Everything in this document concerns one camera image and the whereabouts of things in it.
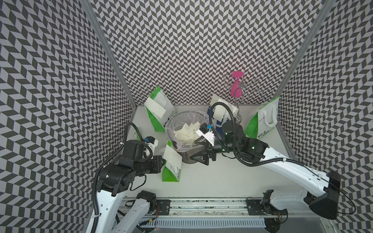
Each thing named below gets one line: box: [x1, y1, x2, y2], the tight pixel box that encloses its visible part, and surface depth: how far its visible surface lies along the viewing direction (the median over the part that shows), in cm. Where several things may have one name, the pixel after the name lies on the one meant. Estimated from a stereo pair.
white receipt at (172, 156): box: [163, 144, 183, 170], surface depth 74 cm
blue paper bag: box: [206, 94, 239, 129], surface depth 89 cm
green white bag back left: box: [145, 85, 175, 133], surface depth 95 cm
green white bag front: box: [161, 139, 182, 183], surface depth 71 cm
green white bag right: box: [243, 95, 280, 139], surface depth 89 cm
